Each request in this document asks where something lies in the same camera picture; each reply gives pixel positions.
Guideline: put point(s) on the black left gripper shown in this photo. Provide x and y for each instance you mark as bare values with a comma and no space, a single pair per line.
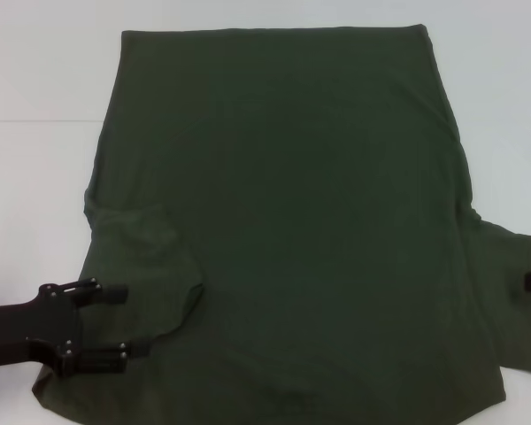
35,327

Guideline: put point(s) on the dark green t-shirt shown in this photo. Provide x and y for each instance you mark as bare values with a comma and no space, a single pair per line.
292,199

